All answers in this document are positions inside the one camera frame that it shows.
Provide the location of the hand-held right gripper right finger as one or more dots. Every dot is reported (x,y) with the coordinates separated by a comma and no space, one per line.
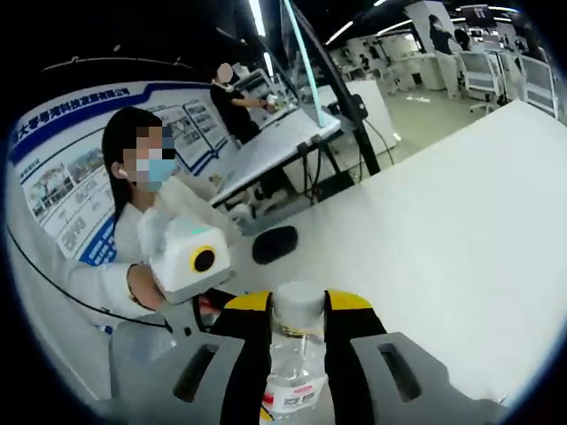
(345,363)

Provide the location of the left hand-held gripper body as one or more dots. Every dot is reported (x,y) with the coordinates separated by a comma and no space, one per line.
(177,265)

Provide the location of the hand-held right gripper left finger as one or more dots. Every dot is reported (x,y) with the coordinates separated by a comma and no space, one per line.
(239,354)

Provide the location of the clear packet with red print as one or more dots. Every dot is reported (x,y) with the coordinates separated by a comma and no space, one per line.
(297,305)

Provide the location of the person's left hand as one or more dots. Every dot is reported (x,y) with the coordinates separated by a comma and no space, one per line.
(144,288)

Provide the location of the blue face mask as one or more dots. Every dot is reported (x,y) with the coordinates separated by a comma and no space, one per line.
(153,186)

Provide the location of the black oval object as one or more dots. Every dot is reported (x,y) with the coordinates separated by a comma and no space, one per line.
(274,244)

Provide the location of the person's head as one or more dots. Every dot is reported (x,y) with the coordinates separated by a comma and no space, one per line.
(111,150)

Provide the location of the white side desk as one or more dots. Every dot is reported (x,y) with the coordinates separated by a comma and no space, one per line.
(274,150)

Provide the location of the black monitor pole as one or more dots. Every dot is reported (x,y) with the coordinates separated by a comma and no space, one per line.
(354,119)

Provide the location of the teal light strip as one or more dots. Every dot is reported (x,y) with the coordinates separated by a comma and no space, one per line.
(310,75)

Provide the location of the white cabinet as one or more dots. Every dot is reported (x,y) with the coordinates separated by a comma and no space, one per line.
(376,115)

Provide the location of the black hanging sign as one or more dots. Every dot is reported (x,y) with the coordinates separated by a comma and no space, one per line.
(474,12)

